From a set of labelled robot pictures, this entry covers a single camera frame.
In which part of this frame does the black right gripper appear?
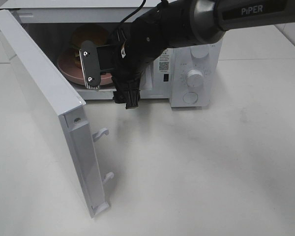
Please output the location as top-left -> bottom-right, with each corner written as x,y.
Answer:
96,27 -> 162,109

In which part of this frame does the round white door button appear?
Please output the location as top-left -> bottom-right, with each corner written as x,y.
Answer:
183,92 -> 198,104

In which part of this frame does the pink round plate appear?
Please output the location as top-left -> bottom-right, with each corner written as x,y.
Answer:
57,46 -> 116,87

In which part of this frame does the burger with lettuce and cheese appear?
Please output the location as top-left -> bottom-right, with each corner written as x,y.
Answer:
70,23 -> 109,68

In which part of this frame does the white timer knob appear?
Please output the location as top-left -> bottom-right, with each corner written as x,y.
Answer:
186,69 -> 204,88

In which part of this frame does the white microwave door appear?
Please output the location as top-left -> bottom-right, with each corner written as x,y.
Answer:
0,10 -> 114,217

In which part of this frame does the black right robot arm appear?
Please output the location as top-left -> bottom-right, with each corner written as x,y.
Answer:
97,0 -> 295,109

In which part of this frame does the white microwave oven body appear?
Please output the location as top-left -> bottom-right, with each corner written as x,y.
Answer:
0,0 -> 224,113

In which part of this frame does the upper white power knob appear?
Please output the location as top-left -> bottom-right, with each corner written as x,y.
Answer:
190,45 -> 209,59

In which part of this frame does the black camera cable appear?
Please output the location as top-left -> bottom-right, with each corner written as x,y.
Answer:
108,0 -> 147,42

